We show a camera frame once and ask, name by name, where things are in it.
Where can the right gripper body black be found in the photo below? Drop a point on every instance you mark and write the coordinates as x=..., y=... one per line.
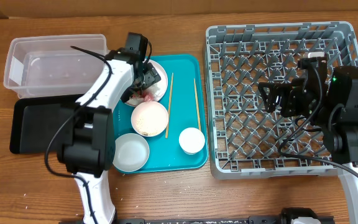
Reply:
x=294, y=102

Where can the wooden chopstick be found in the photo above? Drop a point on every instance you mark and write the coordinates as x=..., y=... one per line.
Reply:
x=169, y=106
x=197, y=105

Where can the black waste tray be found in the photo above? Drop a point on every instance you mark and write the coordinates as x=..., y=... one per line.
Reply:
x=35, y=121

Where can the white napkin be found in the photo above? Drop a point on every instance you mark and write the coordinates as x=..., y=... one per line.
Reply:
x=157, y=89

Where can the left wooden chopstick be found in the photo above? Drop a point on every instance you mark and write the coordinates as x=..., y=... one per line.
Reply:
x=169, y=106

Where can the grey dishwasher rack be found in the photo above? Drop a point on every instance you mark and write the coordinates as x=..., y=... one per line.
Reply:
x=246, y=141

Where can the pink bowl with rice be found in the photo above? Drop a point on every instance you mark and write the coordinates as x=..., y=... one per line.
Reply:
x=149, y=119

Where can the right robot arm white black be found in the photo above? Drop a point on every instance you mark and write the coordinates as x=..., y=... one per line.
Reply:
x=332, y=107

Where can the right wooden chopstick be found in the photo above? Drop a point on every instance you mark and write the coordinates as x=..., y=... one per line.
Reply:
x=197, y=105

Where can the grey shallow bowl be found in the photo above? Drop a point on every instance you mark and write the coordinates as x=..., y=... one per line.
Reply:
x=132, y=152

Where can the red stained plastic wrapper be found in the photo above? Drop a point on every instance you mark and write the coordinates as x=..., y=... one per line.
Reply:
x=145, y=97

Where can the white paper cup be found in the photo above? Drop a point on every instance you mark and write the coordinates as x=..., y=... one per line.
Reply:
x=191, y=140

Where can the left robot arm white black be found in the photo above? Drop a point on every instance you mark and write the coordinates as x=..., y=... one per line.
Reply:
x=84, y=142

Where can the clear plastic waste bin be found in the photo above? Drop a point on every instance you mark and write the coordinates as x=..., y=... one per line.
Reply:
x=49, y=66

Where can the large white plate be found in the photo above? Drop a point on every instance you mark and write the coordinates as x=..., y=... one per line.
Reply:
x=161, y=72

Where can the teal serving tray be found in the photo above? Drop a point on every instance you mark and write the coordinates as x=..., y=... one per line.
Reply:
x=166, y=154

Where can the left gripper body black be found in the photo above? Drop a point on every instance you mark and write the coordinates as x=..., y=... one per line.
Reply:
x=149, y=76

